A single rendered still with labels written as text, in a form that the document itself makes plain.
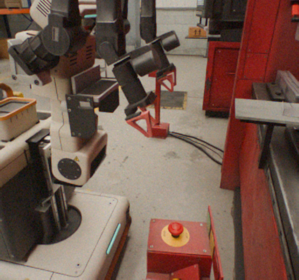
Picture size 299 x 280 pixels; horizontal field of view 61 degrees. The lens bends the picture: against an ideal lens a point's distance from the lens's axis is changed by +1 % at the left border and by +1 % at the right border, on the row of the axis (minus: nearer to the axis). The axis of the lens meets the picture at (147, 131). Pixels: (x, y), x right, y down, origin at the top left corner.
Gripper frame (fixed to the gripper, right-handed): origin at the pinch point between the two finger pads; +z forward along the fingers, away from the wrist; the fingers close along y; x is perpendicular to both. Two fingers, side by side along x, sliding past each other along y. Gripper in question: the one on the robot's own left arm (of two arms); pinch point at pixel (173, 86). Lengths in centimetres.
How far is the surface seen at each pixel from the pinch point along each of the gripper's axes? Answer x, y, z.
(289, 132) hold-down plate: -35.6, -17.3, 28.4
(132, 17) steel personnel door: 191, 685, -102
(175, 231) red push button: 0, -62, 21
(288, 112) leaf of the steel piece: -36.5, -23.3, 17.9
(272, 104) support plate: -33.4, -15.5, 16.6
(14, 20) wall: 546, 672, -267
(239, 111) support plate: -22.8, -25.2, 11.2
